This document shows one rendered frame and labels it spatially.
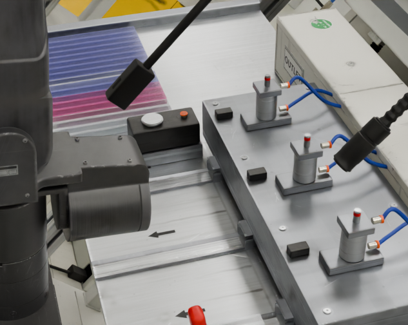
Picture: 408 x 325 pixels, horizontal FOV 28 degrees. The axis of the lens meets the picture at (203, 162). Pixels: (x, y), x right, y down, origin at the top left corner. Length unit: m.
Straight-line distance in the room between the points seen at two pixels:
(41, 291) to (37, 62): 0.20
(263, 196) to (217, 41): 0.41
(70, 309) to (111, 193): 0.88
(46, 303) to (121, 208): 0.10
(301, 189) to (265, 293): 0.10
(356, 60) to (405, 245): 0.28
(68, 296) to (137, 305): 0.71
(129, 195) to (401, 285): 0.26
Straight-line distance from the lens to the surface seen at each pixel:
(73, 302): 1.45
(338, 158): 0.61
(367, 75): 0.92
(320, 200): 0.77
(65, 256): 2.87
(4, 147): 0.50
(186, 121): 0.89
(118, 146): 0.57
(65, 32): 1.17
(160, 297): 0.75
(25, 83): 0.48
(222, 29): 1.17
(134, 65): 0.73
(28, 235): 0.56
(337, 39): 0.99
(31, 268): 0.58
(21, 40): 0.47
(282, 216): 0.75
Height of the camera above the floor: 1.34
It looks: 16 degrees down
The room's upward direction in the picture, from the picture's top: 44 degrees clockwise
